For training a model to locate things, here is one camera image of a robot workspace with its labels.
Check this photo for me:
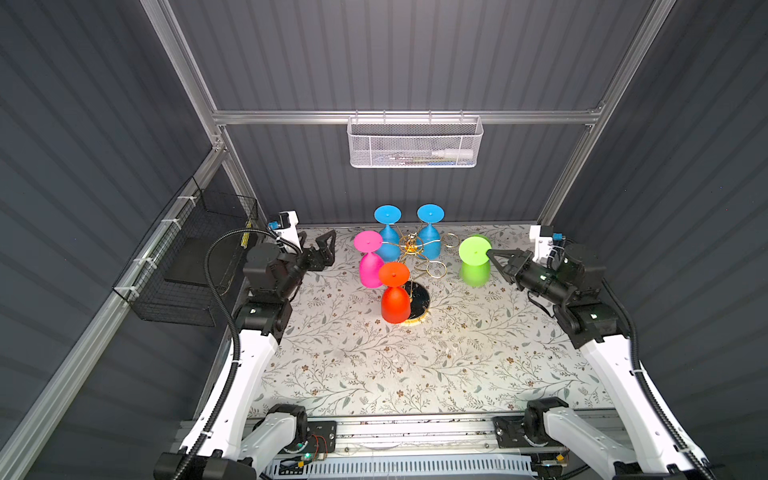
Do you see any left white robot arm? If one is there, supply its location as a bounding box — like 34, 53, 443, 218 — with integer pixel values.
153, 230, 336, 479

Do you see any white marker in basket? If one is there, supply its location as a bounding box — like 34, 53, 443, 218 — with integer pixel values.
431, 149, 476, 163

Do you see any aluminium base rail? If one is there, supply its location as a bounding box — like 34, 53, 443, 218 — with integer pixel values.
161, 410, 649, 480

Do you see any gold wire glass rack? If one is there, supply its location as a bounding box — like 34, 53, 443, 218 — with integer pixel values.
395, 233, 448, 325

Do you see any white mesh wall basket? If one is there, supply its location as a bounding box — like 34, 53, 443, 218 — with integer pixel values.
346, 115, 484, 169

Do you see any green wine glass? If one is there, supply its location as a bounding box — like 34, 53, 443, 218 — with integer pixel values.
459, 235, 492, 287

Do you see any floral table mat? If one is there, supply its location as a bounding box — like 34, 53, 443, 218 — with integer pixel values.
249, 226, 611, 418

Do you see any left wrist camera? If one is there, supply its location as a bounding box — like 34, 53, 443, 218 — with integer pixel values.
267, 210, 301, 247

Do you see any red wine glass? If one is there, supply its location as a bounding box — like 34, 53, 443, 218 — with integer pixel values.
379, 262, 411, 324

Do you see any pink wine glass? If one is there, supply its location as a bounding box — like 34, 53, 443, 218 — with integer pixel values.
353, 230, 384, 289

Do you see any right blue wine glass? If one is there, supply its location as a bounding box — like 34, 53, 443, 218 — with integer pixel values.
417, 204, 445, 261

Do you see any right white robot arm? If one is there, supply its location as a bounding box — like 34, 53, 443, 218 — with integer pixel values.
487, 244, 715, 479

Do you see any blue wine glass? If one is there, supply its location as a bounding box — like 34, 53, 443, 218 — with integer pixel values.
417, 204, 445, 261
374, 205, 402, 263

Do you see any black wire wall basket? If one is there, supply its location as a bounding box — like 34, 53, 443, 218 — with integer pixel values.
113, 181, 259, 327

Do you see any left blue wine glass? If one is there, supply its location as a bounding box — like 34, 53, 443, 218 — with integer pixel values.
374, 205, 402, 263

